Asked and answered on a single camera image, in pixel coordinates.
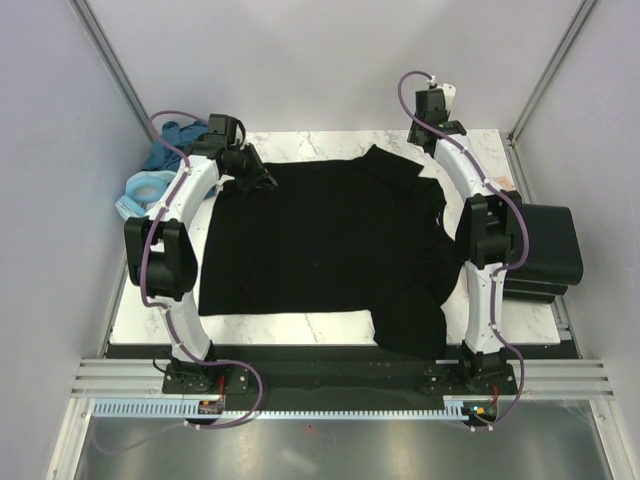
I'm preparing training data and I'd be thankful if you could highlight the blue t shirt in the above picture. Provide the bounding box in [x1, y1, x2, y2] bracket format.
[144, 119, 211, 171]

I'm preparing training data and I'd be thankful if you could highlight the black t shirt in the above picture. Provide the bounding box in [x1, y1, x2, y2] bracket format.
[198, 146, 461, 360]

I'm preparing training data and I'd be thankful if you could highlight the black and pink drawer box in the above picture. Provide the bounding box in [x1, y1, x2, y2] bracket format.
[503, 204, 584, 304]

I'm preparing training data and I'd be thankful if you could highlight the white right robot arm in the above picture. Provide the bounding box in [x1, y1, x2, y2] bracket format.
[408, 120, 529, 394]

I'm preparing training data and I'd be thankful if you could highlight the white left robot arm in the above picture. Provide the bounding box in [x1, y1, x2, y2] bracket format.
[124, 143, 277, 393]

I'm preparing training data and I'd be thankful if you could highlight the pink foam cube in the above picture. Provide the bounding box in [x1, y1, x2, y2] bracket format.
[495, 176, 516, 191]

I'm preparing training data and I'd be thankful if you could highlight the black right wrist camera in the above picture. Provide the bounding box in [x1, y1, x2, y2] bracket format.
[415, 83, 456, 124]

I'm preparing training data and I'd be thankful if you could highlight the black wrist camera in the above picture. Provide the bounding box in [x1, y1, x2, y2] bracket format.
[205, 114, 246, 150]
[415, 83, 456, 124]

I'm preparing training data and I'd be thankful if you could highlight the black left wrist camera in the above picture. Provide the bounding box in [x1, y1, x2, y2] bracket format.
[205, 114, 246, 150]

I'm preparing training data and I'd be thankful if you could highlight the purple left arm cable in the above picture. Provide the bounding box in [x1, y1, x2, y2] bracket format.
[92, 110, 264, 454]

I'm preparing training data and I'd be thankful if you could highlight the light blue ring toy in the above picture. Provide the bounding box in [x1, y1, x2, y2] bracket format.
[115, 171, 176, 220]

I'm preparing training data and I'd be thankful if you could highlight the aluminium frame rail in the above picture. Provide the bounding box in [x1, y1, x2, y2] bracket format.
[72, 359, 613, 399]

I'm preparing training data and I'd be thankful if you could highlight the white slotted cable duct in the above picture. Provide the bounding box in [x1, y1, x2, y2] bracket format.
[93, 398, 497, 421]

